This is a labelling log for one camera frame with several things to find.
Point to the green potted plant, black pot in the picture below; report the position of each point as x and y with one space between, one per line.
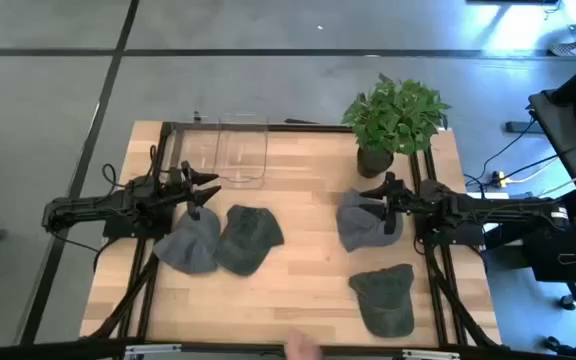
393 115

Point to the grey bucket hat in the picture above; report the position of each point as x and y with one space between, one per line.
363 225
188 245

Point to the black desk foot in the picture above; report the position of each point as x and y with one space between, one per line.
523 127

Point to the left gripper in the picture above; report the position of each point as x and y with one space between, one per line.
180 187

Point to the yellow power strip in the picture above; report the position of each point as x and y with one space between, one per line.
499 178

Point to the silver metal bracket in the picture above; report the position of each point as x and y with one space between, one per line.
153 350
430 355

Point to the dark green cap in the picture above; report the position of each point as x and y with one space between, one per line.
245 240
385 305

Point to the black aluminium frame rail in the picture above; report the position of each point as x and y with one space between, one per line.
68 350
140 280
440 300
308 128

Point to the clear plastic bin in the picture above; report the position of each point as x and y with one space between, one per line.
243 160

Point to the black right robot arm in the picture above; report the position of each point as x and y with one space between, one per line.
493 207

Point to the black desk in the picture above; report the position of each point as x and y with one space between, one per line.
568 150

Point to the black chair caster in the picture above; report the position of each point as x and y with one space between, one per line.
552 343
568 302

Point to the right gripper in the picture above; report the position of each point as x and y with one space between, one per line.
400 200

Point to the person's hand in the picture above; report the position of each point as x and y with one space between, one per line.
300 347

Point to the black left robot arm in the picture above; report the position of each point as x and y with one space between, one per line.
93 205

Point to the black chair seat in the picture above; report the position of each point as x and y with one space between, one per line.
558 255

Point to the person's shoe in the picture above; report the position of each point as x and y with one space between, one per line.
565 49

